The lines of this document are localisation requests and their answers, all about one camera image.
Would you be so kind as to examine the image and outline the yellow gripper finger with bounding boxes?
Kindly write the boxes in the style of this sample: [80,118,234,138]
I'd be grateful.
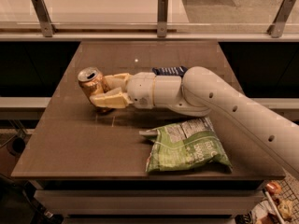
[105,73,132,91]
[90,87,133,108]

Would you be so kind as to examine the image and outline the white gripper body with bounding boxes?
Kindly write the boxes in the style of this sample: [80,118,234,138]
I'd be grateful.
[127,72,155,109]

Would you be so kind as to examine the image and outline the orange soda can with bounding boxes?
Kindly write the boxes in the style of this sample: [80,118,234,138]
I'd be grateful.
[77,66,115,114]

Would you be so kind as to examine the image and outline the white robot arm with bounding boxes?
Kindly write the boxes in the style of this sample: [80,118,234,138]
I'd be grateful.
[90,66,299,178]

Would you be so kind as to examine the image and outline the blue snack bar wrapper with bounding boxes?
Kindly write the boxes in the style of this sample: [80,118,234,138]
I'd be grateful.
[152,66,188,77]

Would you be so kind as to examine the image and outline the green chip bag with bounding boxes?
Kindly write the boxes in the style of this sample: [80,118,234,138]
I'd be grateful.
[139,117,232,173]

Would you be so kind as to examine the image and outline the black round object at left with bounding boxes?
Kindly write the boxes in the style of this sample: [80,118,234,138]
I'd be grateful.
[7,137,25,157]

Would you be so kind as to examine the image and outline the middle metal railing bracket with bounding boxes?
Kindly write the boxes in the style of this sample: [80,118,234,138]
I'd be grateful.
[157,0,168,37]

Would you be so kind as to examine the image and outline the metal railing bracket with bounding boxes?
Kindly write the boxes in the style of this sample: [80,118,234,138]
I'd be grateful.
[157,0,168,37]
[267,0,297,38]
[31,0,55,37]

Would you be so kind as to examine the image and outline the left metal railing bracket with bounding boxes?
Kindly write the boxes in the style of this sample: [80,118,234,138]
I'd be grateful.
[31,0,55,37]

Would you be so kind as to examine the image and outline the right metal railing bracket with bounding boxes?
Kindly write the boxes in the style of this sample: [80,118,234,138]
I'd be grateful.
[267,0,297,38]

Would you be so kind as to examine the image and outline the wire basket with snacks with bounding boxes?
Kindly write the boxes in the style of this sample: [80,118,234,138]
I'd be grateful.
[249,179,299,224]

